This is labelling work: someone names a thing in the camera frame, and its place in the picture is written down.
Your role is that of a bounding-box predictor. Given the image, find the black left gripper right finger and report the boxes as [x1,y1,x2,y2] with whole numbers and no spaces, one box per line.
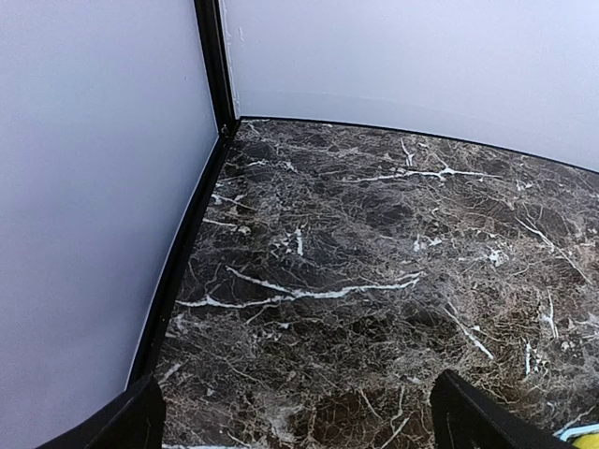
[431,369,571,449]

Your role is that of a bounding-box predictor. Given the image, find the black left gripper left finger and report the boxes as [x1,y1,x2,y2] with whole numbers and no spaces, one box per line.
[42,375,166,449]

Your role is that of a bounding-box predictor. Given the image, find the light blue plastic basket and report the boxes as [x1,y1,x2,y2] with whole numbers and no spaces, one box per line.
[554,423,599,442]

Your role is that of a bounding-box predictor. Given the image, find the yellow toy pepper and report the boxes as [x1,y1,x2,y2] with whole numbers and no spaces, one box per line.
[572,433,599,449]

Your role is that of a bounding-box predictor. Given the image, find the black enclosure frame post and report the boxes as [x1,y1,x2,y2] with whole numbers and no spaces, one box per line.
[127,1,240,384]

